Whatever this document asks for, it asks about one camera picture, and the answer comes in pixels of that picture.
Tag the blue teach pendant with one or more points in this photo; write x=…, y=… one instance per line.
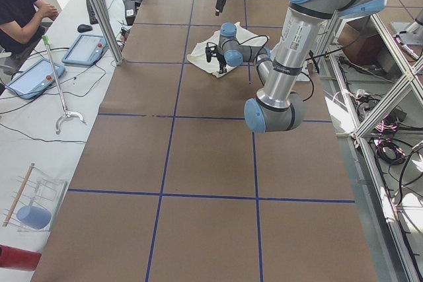
x=34, y=81
x=86, y=50

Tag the red cylinder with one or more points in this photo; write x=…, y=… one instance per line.
x=16, y=258

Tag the seated person in black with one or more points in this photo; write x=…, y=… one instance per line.
x=22, y=29

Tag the far blue teach pendant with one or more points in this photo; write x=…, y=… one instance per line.
x=86, y=50

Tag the cream long-sleeve Twinkle shirt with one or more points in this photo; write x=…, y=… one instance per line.
x=203, y=55

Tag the blue cup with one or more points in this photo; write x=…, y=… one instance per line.
x=34, y=217

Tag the black computer mouse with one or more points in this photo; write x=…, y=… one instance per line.
x=84, y=28

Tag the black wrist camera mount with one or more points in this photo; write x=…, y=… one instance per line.
x=210, y=51

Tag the black power adapter box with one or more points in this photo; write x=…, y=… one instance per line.
x=130, y=11

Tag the clear acrylic drying rack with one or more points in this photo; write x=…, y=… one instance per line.
x=35, y=188

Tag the near blue teach pendant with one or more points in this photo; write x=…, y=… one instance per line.
x=34, y=81

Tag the white camera post with base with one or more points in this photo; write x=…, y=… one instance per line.
x=304, y=74

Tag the reacher grabber stick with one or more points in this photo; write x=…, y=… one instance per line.
x=67, y=114

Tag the aluminium frame post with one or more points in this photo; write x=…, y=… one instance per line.
x=107, y=31

